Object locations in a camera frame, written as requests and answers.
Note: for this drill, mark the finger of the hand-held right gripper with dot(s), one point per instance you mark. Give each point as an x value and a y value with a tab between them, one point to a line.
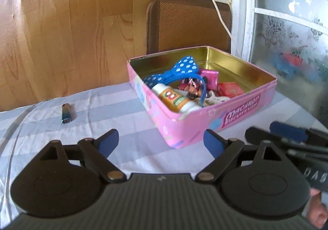
258	136
287	129

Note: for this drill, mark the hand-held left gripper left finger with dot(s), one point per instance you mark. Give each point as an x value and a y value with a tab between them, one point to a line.
109	140

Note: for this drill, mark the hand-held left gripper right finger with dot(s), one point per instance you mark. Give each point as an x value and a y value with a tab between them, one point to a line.
212	143

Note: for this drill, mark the small white toy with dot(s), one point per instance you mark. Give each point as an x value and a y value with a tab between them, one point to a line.
215	99

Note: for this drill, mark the blue and silver lighter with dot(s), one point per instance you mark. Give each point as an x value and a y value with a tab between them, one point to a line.
66	113

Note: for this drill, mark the red packet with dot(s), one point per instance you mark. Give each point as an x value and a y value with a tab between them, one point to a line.
229	89

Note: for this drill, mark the pink tin box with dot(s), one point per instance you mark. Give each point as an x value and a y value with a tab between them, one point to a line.
158	114

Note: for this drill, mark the white glue bottle orange label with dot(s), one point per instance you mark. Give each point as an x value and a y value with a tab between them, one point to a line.
174	98

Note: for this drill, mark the small doll figure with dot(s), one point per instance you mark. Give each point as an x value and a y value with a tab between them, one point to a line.
192	86

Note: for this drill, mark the pink packet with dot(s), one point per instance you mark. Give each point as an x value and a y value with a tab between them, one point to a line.
210	77

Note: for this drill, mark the blue polka-dot headband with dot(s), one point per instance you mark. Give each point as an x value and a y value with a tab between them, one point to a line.
184	66

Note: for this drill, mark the person's right hand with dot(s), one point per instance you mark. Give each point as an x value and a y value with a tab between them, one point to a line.
320	209

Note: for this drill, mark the striped tablecloth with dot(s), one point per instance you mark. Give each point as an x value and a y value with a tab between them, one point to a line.
115	107

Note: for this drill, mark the frosted floral window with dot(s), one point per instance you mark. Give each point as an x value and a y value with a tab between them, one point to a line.
281	40

